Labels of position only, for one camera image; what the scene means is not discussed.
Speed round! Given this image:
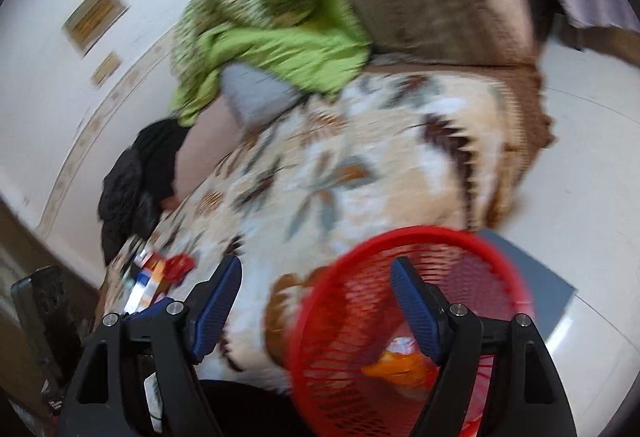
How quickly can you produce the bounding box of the black puffer jacket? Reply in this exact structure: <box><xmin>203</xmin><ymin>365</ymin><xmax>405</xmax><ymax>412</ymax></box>
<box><xmin>97</xmin><ymin>151</ymin><xmax>162</xmax><ymax>264</ymax></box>

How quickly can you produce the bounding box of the grey floor mat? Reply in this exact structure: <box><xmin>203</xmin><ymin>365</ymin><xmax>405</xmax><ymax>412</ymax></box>
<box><xmin>475</xmin><ymin>229</ymin><xmax>577</xmax><ymax>344</ymax></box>

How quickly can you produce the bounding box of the blue white cardboard box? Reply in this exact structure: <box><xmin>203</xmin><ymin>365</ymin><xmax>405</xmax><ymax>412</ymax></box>
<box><xmin>124</xmin><ymin>251</ymin><xmax>168</xmax><ymax>313</ymax></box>

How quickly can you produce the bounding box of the red plastic mesh basket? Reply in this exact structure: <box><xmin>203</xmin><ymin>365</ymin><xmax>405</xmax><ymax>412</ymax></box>
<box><xmin>286</xmin><ymin>226</ymin><xmax>536</xmax><ymax>437</ymax></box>

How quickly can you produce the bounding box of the small gold wall plate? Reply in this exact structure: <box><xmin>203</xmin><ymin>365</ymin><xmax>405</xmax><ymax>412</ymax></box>
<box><xmin>91</xmin><ymin>51</ymin><xmax>123</xmax><ymax>87</ymax></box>

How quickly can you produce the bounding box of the black cloth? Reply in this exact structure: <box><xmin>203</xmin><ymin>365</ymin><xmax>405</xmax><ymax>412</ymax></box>
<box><xmin>134</xmin><ymin>117</ymin><xmax>190</xmax><ymax>210</ymax></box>

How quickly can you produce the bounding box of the leaf printed blanket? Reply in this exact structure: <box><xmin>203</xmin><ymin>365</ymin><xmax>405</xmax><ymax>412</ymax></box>
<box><xmin>99</xmin><ymin>67</ymin><xmax>532</xmax><ymax>394</ymax></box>

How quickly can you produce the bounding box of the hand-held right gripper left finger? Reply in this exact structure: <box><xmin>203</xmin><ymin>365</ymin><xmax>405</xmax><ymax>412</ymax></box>
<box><xmin>59</xmin><ymin>255</ymin><xmax>244</xmax><ymax>437</ymax></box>

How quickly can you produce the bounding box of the grey pillow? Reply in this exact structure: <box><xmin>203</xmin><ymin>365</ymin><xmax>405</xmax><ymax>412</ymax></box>
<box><xmin>220</xmin><ymin>64</ymin><xmax>307</xmax><ymax>128</ymax></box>

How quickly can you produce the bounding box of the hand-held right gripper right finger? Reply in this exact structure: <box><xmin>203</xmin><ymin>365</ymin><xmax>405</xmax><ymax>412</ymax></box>
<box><xmin>390</xmin><ymin>256</ymin><xmax>579</xmax><ymax>437</ymax></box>

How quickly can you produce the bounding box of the orange plastic wrapper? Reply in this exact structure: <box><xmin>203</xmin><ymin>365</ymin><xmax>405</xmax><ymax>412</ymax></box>
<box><xmin>362</xmin><ymin>336</ymin><xmax>442</xmax><ymax>389</ymax></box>

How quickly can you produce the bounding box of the gold wall switch plate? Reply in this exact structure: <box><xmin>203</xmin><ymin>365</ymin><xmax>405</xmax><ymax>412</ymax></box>
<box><xmin>62</xmin><ymin>0</ymin><xmax>129</xmax><ymax>56</ymax></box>

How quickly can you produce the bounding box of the green patterned quilt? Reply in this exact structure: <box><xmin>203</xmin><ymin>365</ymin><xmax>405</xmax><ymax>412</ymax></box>
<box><xmin>169</xmin><ymin>0</ymin><xmax>374</xmax><ymax>128</ymax></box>

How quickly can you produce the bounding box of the black boxy object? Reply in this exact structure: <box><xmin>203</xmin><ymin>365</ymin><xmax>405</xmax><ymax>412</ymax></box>
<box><xmin>10</xmin><ymin>265</ymin><xmax>83</xmax><ymax>400</ymax></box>

